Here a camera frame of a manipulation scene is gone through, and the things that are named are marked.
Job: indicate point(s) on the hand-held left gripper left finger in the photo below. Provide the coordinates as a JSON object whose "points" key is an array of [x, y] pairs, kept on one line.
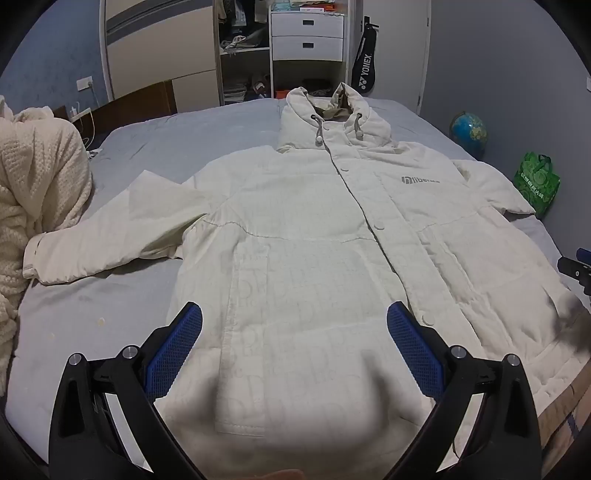
{"points": [[178, 341]]}

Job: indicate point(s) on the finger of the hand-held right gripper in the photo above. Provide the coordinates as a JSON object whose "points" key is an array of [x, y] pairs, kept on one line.
{"points": [[573, 267]]}

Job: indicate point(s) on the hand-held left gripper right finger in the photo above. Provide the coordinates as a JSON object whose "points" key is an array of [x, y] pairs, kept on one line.
{"points": [[411, 344]]}

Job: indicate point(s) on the white hooded jacket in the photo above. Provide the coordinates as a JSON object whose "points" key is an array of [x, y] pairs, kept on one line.
{"points": [[300, 230]]}

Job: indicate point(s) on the beige folded clothes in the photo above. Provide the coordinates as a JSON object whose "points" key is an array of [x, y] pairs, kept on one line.
{"points": [[240, 45]]}

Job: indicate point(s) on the green shopping bag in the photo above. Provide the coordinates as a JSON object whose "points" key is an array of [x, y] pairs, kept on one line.
{"points": [[535, 184]]}

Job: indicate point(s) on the brown patterned cloth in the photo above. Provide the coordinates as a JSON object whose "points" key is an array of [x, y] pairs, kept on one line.
{"points": [[565, 424]]}

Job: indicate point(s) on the blue globe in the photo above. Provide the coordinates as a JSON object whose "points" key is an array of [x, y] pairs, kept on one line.
{"points": [[468, 131]]}

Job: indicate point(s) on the bed with grey sheet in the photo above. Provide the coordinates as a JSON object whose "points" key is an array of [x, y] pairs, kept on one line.
{"points": [[184, 134]]}

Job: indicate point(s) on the cream knitted blanket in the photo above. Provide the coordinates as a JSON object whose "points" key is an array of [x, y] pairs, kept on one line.
{"points": [[41, 175]]}

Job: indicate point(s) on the brown wooden headboard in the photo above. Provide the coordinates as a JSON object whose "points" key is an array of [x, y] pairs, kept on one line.
{"points": [[138, 101]]}

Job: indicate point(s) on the pair of shoes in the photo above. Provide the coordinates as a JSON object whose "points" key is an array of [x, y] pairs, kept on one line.
{"points": [[261, 85]]}

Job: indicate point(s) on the white door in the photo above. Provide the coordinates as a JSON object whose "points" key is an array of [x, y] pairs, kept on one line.
{"points": [[401, 55]]}

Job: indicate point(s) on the black racket bag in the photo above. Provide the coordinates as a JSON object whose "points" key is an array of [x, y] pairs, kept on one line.
{"points": [[364, 69]]}

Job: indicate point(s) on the white drawer cabinet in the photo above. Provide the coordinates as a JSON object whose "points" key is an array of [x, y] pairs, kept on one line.
{"points": [[244, 64]]}

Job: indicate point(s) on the cream sliding wardrobe door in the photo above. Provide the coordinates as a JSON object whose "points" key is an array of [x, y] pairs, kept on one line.
{"points": [[157, 55]]}

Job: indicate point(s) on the white drawer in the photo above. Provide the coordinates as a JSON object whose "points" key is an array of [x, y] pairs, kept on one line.
{"points": [[286, 48], [286, 25]]}

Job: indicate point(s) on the white drawer unit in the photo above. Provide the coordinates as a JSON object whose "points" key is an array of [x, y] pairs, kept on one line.
{"points": [[307, 34]]}

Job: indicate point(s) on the boxes on drawer unit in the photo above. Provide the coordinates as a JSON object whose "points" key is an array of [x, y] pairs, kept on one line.
{"points": [[304, 5]]}

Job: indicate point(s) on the white wall socket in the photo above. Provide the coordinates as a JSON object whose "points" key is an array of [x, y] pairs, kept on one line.
{"points": [[83, 84]]}

